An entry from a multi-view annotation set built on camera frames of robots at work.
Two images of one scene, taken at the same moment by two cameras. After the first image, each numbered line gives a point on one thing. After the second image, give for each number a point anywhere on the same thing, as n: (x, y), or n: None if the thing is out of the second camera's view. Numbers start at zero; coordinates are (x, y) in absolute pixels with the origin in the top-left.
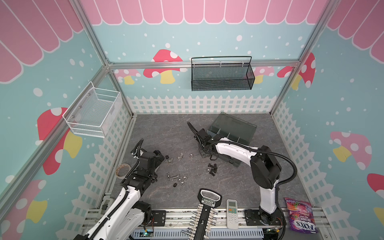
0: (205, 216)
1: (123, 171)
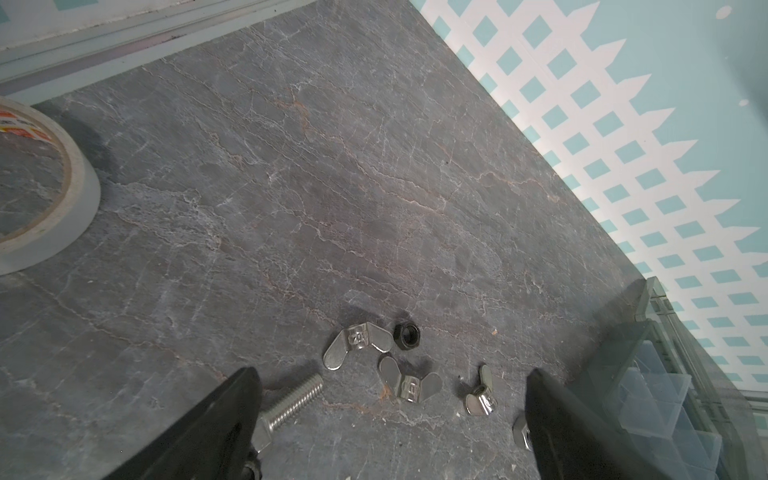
0: None
1: (83, 190)
